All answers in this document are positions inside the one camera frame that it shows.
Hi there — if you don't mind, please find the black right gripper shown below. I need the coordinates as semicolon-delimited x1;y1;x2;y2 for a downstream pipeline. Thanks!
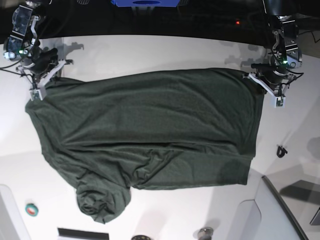
16;47;73;101

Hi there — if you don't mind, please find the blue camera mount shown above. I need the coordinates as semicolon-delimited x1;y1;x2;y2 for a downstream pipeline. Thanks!
111;0;180;8

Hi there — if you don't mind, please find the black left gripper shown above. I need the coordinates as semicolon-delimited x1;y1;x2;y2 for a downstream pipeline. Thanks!
242;63;300;108

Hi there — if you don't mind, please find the dark green t-shirt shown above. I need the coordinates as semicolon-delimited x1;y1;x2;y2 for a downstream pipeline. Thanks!
25;68;265;224

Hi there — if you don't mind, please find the white slotted vent plate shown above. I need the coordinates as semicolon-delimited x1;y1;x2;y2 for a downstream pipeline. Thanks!
57;228;110;240

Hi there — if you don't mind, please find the small black clip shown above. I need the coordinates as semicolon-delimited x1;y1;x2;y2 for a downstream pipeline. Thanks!
276;145;288;159

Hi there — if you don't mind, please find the green red tape roll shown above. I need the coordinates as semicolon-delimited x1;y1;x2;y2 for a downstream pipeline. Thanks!
25;203;39;217

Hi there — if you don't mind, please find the round metal knob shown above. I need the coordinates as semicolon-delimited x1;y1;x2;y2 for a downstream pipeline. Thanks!
197;227;214;240

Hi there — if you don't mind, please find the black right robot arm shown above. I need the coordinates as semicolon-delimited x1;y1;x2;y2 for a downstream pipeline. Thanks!
0;0;74;101

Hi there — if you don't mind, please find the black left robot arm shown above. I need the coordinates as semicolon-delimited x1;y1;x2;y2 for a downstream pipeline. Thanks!
243;0;304;108

